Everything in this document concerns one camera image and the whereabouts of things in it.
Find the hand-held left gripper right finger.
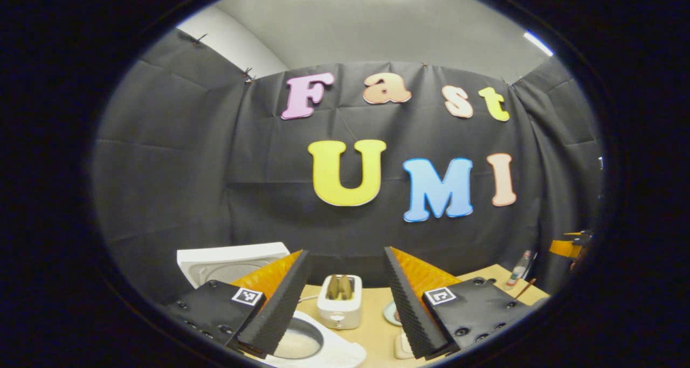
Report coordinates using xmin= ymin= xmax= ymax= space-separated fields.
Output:
xmin=383 ymin=246 xmax=532 ymax=360

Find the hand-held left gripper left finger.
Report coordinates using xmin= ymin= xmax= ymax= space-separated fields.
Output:
xmin=164 ymin=249 xmax=313 ymax=358

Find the white rice cooker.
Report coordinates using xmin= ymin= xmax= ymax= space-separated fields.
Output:
xmin=177 ymin=242 xmax=367 ymax=368

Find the pale green round plate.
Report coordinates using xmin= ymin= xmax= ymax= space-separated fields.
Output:
xmin=383 ymin=301 xmax=403 ymax=327

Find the clear plastic drink bottle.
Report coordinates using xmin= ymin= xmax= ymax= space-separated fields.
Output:
xmin=507 ymin=249 xmax=534 ymax=288

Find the white toaster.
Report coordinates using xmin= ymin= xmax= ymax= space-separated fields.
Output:
xmin=317 ymin=274 xmax=363 ymax=330

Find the black backdrop cloth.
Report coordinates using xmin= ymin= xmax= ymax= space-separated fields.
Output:
xmin=92 ymin=29 xmax=604 ymax=304

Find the ceiling light panel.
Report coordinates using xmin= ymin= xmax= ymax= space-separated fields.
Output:
xmin=523 ymin=30 xmax=555 ymax=57

